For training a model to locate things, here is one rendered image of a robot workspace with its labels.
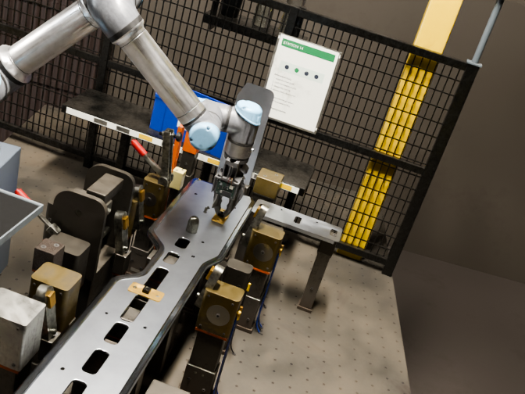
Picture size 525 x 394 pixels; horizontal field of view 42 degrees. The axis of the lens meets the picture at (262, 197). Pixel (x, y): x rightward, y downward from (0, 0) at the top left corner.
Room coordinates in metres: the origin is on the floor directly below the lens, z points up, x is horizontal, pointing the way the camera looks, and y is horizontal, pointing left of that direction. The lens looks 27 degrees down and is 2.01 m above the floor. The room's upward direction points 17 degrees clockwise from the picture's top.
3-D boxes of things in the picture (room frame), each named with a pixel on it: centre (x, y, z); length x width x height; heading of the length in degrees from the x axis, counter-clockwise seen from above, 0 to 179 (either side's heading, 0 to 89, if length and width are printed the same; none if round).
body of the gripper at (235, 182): (1.79, 0.10, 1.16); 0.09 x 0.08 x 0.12; 174
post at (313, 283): (1.93, -0.24, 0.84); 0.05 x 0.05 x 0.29; 84
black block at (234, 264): (1.61, -0.01, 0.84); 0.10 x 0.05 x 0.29; 84
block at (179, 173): (1.91, 0.27, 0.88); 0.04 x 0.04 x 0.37; 84
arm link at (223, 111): (1.76, 0.20, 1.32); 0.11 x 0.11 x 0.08; 6
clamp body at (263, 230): (1.74, -0.06, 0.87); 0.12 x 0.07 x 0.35; 84
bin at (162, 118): (2.27, 0.29, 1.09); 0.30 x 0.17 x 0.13; 74
